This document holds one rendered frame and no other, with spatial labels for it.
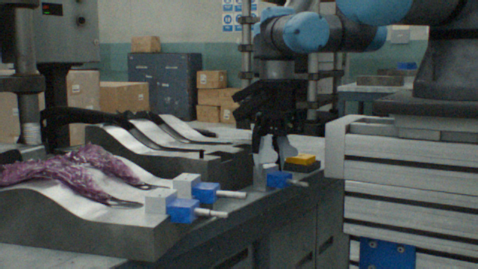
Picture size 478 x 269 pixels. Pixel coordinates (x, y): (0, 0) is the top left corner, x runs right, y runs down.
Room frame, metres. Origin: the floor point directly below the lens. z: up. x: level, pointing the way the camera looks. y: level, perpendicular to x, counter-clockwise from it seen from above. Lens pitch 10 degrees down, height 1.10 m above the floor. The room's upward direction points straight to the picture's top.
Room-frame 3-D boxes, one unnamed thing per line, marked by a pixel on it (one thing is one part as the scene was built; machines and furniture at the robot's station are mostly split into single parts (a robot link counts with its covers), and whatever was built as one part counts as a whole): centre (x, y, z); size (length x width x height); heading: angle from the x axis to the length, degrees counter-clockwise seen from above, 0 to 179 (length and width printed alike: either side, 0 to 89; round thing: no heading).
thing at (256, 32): (1.56, -0.10, 1.14); 0.09 x 0.08 x 0.11; 65
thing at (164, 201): (0.76, 0.07, 0.86); 0.13 x 0.05 x 0.05; 73
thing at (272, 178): (1.06, -0.11, 0.83); 0.13 x 0.05 x 0.05; 50
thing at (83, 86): (5.13, 2.07, 0.47); 1.22 x 0.80 x 0.94; 69
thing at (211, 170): (1.23, 0.19, 0.87); 0.50 x 0.26 x 0.14; 56
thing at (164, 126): (1.21, 0.18, 0.92); 0.35 x 0.16 x 0.09; 56
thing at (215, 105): (8.05, 0.20, 0.42); 0.86 x 0.33 x 0.83; 65
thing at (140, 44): (8.56, 1.52, 1.26); 0.42 x 0.33 x 0.29; 65
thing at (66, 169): (0.89, 0.32, 0.90); 0.26 x 0.18 x 0.08; 73
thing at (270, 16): (1.07, -0.09, 1.14); 0.09 x 0.08 x 0.11; 20
